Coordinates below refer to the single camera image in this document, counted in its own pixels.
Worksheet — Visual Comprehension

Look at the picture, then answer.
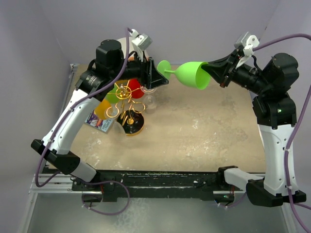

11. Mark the purple loop cable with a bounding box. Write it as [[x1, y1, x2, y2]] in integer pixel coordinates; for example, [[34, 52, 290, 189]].
[[81, 179, 133, 216]]

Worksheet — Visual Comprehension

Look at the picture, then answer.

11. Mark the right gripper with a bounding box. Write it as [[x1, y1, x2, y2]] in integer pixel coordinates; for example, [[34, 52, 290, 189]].
[[203, 49, 272, 95]]

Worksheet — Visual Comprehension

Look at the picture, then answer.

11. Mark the children's paperback book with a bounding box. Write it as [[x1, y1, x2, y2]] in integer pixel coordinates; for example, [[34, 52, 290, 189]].
[[85, 111, 114, 133]]

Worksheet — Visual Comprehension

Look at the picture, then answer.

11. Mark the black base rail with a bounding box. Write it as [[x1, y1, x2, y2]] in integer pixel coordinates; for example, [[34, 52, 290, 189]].
[[72, 170, 239, 204]]

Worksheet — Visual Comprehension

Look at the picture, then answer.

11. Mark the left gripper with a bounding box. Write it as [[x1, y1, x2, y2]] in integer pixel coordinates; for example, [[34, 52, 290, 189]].
[[110, 49, 168, 89]]

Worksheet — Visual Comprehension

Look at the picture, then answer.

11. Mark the red wine glass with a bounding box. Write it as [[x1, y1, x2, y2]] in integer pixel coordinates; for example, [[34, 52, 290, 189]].
[[128, 79, 144, 99]]

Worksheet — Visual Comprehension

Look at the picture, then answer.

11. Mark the orange wine glass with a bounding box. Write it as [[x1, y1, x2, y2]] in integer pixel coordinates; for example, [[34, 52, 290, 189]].
[[94, 99, 111, 120]]

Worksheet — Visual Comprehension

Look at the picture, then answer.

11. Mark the round mini drawer chest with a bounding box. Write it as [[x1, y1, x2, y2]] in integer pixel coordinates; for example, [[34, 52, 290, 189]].
[[117, 37, 149, 61]]

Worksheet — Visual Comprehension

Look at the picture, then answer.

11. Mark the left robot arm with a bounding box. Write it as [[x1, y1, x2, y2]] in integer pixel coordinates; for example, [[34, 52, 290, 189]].
[[31, 36, 169, 190]]

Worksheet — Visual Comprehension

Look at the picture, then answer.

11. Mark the clear plastic wine glass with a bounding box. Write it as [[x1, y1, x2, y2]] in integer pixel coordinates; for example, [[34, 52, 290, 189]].
[[141, 87, 157, 114]]

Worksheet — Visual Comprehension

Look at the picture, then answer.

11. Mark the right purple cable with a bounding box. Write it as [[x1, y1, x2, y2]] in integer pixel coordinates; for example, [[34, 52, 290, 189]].
[[252, 33, 311, 233]]

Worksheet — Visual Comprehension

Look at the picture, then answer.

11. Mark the gold wine glass rack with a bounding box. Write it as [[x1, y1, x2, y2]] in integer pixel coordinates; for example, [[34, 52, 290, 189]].
[[106, 80, 146, 136]]

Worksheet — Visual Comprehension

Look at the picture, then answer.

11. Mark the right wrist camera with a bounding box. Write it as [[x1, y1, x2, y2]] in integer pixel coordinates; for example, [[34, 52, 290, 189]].
[[234, 32, 259, 68]]

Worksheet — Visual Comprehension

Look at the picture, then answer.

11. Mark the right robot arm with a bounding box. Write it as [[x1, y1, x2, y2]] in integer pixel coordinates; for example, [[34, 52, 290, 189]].
[[202, 50, 307, 207]]

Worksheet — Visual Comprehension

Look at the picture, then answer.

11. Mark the green wine glass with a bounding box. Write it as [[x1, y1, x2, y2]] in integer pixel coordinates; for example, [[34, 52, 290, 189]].
[[105, 90, 120, 104], [157, 60, 211, 90]]

